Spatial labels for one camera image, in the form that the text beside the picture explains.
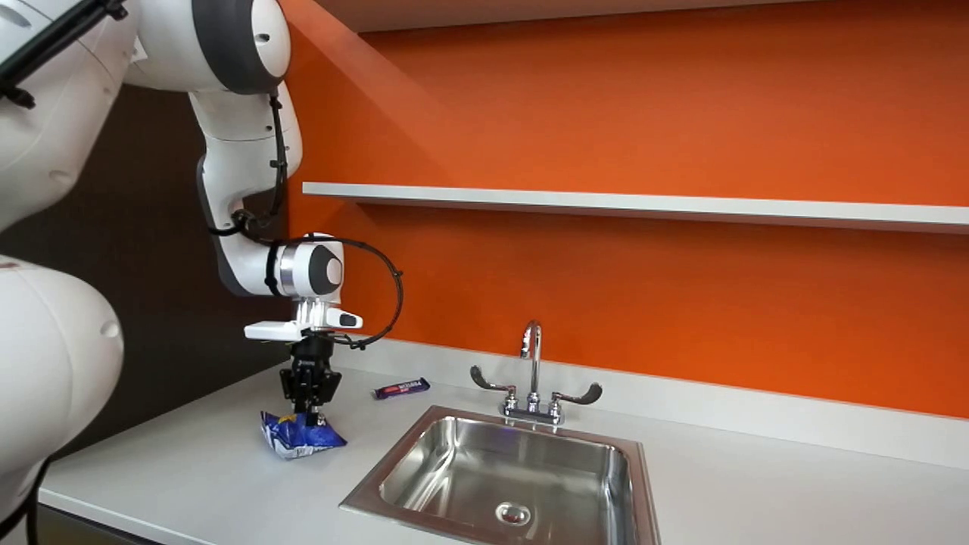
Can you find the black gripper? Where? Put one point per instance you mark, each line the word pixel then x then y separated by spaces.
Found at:
pixel 308 380

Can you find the blue Doritos chip bag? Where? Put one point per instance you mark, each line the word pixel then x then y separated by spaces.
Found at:
pixel 298 440

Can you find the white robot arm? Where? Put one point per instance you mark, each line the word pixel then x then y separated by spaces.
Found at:
pixel 66 63

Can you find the stainless steel sink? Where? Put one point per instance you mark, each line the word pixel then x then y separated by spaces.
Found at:
pixel 487 478

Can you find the dark red candy bar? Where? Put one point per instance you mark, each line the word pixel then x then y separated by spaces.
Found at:
pixel 401 387

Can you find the chrome faucet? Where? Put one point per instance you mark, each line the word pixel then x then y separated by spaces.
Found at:
pixel 529 403

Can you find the dark wood cabinet panel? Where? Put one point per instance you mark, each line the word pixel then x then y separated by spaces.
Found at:
pixel 136 234

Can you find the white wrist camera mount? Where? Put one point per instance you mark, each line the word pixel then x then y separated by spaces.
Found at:
pixel 308 320

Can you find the lower white wall shelf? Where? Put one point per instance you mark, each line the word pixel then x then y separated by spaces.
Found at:
pixel 749 209

